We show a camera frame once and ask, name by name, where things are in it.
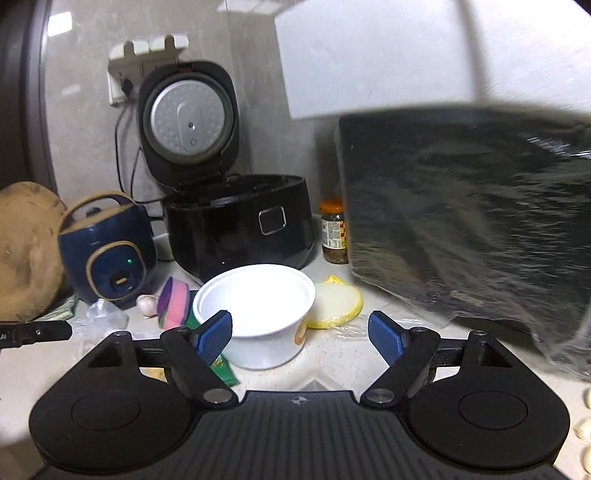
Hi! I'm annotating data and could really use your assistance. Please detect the green cloth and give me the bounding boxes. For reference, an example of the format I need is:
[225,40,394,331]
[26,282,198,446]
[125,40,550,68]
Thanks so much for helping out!
[36,294,80,322]

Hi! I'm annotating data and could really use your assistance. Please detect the white plastic bowl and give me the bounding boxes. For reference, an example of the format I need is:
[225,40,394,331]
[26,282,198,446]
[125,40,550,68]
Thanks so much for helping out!
[192,264,317,370]

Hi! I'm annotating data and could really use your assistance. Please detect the garlic bulb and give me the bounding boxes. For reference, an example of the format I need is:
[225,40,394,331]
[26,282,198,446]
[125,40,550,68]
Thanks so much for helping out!
[136,294,160,319]

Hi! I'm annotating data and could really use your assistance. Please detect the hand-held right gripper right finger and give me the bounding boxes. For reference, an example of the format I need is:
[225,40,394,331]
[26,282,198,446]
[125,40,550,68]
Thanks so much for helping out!
[360,311,514,408]

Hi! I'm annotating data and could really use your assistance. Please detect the black plastic-wrapped appliance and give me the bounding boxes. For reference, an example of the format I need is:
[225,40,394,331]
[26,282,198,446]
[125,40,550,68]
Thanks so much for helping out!
[335,107,591,381]

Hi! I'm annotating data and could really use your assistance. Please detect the green snack packet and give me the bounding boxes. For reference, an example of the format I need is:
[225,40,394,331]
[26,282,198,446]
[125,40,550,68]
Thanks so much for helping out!
[210,355,241,388]

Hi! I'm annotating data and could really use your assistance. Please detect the round wooden cutting board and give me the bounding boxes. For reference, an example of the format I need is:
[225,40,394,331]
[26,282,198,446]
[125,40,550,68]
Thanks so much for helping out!
[0,181,70,321]

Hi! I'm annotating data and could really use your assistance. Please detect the black power cable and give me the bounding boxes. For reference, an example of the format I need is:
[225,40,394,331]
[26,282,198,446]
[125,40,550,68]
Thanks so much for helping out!
[114,80,153,204]

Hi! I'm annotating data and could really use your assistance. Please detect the white range hood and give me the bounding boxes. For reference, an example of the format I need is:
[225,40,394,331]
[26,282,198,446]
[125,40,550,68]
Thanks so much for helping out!
[274,0,591,121]

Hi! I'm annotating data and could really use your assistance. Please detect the white wall socket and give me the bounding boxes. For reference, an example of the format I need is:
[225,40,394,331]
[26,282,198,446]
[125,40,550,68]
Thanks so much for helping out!
[107,33,190,108]

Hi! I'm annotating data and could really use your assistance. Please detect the small blue rice cooker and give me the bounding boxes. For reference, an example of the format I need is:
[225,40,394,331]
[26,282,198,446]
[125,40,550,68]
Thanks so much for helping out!
[57,190,158,311]

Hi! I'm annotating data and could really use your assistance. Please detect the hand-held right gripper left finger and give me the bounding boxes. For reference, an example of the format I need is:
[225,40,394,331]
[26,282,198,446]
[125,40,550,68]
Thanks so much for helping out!
[88,310,237,408]

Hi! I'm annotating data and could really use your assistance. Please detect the pink purple sponge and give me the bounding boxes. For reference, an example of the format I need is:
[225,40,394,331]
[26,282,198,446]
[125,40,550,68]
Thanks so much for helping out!
[157,277,191,330]

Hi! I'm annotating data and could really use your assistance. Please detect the glass jar orange lid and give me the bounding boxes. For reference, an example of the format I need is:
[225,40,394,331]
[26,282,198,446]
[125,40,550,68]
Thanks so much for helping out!
[320,198,350,265]

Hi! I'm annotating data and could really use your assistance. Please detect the yellow rimmed round lid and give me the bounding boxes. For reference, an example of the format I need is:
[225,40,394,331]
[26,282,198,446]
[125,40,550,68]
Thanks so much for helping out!
[306,275,365,330]

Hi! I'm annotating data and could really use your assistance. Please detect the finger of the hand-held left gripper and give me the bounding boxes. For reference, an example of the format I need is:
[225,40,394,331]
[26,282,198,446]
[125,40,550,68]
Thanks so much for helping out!
[0,320,74,348]

